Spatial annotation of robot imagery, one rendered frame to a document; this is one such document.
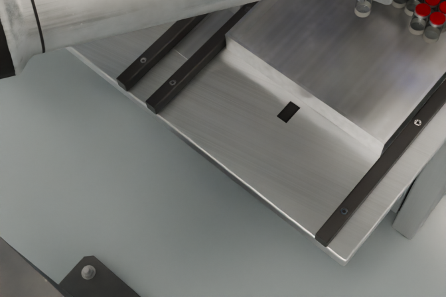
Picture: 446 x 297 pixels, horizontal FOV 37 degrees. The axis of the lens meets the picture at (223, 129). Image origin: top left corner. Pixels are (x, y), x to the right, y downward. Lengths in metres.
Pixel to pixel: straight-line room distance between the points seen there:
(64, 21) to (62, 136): 1.50
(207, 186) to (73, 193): 0.37
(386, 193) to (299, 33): 0.26
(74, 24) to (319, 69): 0.52
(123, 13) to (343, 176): 0.47
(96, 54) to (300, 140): 0.32
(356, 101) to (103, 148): 1.11
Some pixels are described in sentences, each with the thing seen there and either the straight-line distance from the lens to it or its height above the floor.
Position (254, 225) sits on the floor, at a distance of 1.75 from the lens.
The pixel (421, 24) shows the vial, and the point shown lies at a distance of 0.94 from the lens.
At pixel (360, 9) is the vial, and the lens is 0.93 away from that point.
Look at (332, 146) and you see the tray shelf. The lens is 0.86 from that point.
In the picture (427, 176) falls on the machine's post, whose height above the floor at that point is 0.37.
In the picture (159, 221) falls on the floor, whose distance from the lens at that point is 1.77.
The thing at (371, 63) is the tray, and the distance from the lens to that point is 0.93.
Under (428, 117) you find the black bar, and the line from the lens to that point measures 0.88.
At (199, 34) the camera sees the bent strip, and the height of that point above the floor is 0.88.
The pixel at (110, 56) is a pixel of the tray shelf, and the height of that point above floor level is 0.88.
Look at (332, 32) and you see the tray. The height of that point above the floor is 0.88.
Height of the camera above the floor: 1.66
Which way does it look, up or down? 63 degrees down
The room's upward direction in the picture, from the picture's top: 8 degrees counter-clockwise
